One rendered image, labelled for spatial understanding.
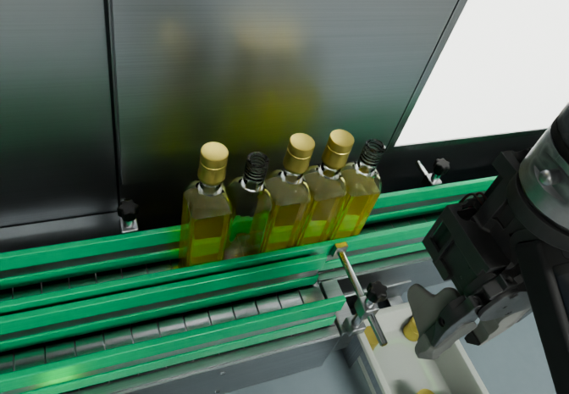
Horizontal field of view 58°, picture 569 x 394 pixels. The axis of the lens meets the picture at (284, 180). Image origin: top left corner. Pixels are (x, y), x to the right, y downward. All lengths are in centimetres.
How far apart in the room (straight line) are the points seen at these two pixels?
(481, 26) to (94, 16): 56
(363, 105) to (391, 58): 9
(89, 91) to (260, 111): 24
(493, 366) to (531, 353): 10
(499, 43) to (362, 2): 29
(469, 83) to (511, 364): 54
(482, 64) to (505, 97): 13
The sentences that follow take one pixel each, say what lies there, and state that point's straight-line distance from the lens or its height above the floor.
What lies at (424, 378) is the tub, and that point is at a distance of 99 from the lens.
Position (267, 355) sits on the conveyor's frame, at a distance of 80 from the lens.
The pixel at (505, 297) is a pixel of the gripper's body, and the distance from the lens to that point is 41.
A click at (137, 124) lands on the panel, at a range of 73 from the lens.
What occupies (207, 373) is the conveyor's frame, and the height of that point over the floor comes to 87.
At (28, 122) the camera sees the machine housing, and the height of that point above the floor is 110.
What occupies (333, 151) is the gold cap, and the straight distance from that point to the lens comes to 68.
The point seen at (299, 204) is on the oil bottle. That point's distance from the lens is 71.
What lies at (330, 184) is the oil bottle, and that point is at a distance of 72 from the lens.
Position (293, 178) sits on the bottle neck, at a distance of 69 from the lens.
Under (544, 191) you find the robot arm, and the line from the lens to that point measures 36.
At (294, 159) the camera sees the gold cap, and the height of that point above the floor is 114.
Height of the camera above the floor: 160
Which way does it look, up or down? 47 degrees down
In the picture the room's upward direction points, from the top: 17 degrees clockwise
